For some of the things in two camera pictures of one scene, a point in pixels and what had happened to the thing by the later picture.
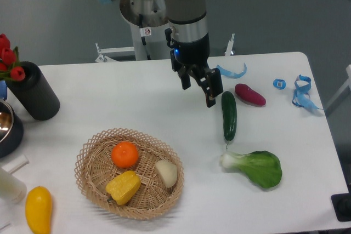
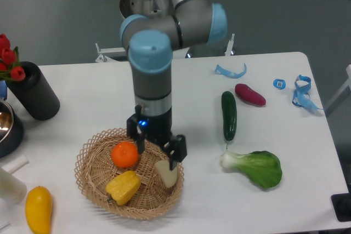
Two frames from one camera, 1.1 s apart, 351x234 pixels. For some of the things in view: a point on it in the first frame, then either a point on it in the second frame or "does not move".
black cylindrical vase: [34, 93] does not move
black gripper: [192, 56] -> [159, 128]
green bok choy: [264, 168] does not move
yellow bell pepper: [123, 187] does not move
